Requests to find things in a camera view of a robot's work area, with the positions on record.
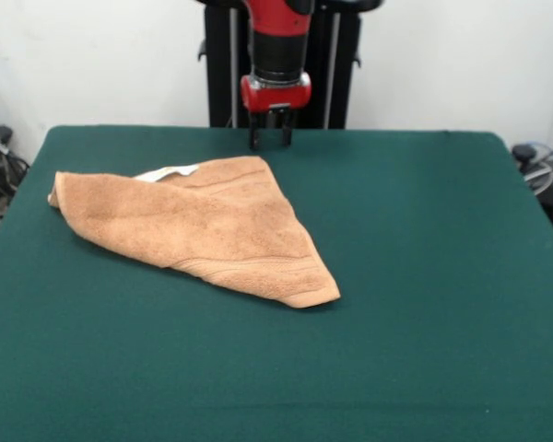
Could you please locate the tan terry towel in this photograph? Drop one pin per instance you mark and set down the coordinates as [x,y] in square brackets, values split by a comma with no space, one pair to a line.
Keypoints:
[203,230]

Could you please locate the dark green table cloth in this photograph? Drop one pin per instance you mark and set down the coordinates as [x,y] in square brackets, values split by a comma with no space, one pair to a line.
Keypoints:
[396,322]

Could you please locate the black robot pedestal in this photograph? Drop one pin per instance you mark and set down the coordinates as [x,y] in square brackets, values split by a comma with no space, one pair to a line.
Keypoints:
[221,64]

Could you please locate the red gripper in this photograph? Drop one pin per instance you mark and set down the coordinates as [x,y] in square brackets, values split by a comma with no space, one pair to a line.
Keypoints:
[276,96]

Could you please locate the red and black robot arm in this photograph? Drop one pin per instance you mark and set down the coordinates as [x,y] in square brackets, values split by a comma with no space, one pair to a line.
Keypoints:
[278,41]

